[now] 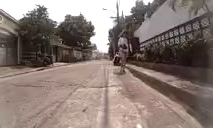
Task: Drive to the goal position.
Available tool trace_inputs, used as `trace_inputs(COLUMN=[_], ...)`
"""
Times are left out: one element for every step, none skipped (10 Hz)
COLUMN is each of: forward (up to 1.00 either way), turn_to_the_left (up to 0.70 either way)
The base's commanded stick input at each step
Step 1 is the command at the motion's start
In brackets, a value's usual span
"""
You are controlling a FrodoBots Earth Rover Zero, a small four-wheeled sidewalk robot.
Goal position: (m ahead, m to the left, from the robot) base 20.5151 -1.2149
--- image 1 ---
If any pale building with gate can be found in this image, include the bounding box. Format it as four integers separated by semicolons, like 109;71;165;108
0;8;21;68

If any white wall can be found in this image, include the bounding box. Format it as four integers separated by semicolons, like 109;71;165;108
133;0;213;44

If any low roadside building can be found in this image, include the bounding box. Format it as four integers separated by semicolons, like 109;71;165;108
50;36;85;64

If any parked dark motorcycle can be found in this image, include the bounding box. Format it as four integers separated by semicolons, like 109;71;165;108
35;51;55;67

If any grey concrete road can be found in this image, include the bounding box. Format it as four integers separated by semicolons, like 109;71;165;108
0;59;205;128

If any grey concrete pavement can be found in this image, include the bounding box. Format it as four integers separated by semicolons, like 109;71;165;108
0;61;73;81

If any raised concrete kerb walkway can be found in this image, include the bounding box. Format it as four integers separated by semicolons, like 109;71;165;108
125;63;213;128

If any row of bushes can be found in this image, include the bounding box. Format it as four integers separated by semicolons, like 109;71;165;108
135;41;210;68

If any dark lattice fence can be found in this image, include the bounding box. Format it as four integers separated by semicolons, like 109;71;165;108
138;11;213;69

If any group of trees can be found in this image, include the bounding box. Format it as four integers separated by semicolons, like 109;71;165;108
107;0;168;58

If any utility pole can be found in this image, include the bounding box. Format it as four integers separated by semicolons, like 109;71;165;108
109;0;122;33

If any big leafy tree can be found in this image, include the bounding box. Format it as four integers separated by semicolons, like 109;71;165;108
17;4;58;56
57;13;97;51

